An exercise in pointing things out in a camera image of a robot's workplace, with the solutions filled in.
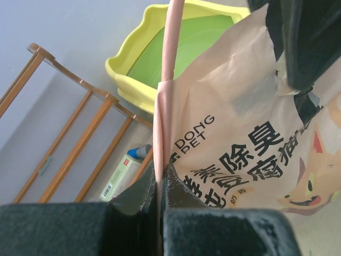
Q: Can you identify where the yellow green litter box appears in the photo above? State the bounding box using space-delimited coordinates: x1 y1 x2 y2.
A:
105 1 250 114

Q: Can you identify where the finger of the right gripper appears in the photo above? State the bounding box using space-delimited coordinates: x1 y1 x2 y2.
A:
248 1 340 124

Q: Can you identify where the brown wooden shelf rack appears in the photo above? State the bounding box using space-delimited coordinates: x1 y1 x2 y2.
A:
1 43 152 205

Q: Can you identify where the blue grey bottle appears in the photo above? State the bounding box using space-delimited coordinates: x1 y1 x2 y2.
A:
127 144 152 159

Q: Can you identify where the pink cat litter bag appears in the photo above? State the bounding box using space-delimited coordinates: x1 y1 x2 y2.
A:
151 0 341 256

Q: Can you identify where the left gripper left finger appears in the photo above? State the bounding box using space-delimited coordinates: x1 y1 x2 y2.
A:
110 161 156 213

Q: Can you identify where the pale green long box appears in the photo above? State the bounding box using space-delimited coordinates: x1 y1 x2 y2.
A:
99 154 141 202

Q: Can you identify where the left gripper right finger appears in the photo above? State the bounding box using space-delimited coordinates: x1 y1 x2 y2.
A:
164 163 208 211

